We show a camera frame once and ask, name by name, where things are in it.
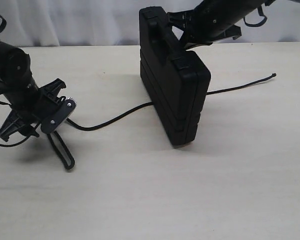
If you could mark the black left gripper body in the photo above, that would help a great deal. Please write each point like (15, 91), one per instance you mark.
(29, 104)

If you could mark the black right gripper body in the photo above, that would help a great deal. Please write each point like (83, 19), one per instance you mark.
(206, 23)

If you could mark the black plastic carrying case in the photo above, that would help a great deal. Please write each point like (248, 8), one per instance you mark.
(175, 79)

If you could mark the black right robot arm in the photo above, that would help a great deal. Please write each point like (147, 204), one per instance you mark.
(247, 7)

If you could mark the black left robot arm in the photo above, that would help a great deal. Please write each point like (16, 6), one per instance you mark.
(15, 65)

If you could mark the white curtain backdrop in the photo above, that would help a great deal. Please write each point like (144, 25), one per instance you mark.
(42, 23)

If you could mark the black wrist camera mount plate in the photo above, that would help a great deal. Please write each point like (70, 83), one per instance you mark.
(52, 122)

